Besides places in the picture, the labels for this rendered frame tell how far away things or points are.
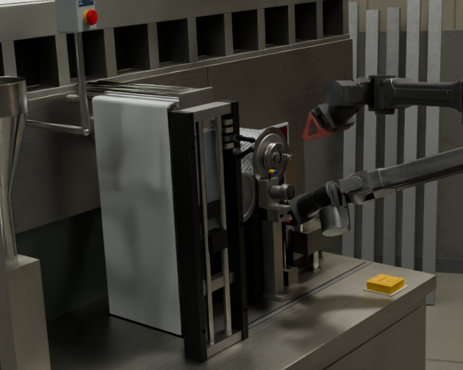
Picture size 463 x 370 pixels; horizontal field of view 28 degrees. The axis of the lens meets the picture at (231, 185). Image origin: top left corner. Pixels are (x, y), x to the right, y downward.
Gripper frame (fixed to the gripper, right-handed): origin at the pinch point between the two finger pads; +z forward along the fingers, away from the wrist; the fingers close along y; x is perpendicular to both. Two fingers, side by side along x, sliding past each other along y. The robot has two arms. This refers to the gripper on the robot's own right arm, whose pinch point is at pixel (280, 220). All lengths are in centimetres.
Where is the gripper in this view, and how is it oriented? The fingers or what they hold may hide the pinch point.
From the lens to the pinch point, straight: 238.2
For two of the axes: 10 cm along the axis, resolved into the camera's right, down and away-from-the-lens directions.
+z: -6.4, 3.9, 6.7
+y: 6.4, -2.3, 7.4
